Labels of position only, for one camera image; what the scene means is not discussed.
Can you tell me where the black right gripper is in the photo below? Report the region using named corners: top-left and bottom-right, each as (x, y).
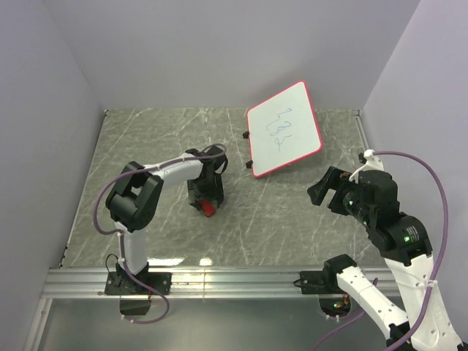
top-left (306, 164), bottom-right (373, 224)

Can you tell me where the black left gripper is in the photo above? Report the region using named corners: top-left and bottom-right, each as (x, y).
top-left (188, 173), bottom-right (223, 208)

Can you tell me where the red black whiteboard eraser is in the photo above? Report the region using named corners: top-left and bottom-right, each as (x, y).
top-left (199, 200), bottom-right (216, 217)

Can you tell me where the red framed whiteboard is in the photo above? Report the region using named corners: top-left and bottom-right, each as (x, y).
top-left (246, 80), bottom-right (323, 178)

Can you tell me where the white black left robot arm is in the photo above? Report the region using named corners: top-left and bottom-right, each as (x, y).
top-left (105, 144), bottom-right (228, 294)

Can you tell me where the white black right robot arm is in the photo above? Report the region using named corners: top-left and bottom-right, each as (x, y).
top-left (307, 167), bottom-right (467, 350)

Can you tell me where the black whiteboard stand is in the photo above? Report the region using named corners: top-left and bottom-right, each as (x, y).
top-left (242, 130), bottom-right (254, 171)

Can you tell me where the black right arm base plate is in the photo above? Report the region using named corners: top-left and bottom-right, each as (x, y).
top-left (293, 271), bottom-right (344, 295)

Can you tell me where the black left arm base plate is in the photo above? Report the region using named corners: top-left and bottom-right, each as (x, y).
top-left (104, 271), bottom-right (173, 295)

